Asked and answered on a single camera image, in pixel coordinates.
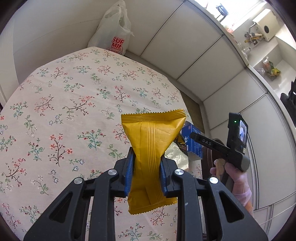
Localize white plastic shopping bag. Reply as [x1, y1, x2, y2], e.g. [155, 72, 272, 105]
[88, 1, 133, 55]

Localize white kitchen cabinets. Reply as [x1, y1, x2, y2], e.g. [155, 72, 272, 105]
[126, 1, 295, 239]

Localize blue carton box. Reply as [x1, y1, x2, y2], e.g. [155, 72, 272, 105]
[181, 121, 203, 161]

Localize floral tablecloth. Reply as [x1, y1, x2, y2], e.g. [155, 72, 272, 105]
[1, 47, 204, 240]

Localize gloved right hand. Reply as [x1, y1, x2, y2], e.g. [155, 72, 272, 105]
[210, 159, 253, 215]

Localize yellow snack wrapper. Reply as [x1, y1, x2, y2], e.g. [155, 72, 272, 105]
[121, 109, 186, 214]

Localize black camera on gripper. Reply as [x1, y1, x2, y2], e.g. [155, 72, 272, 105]
[226, 113, 248, 154]

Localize metal faucet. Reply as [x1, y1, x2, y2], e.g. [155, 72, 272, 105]
[244, 23, 264, 46]

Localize white wall box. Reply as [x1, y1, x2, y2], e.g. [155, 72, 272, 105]
[252, 9, 281, 42]

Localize green yellow snack bag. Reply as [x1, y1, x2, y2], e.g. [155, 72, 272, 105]
[262, 56, 281, 78]

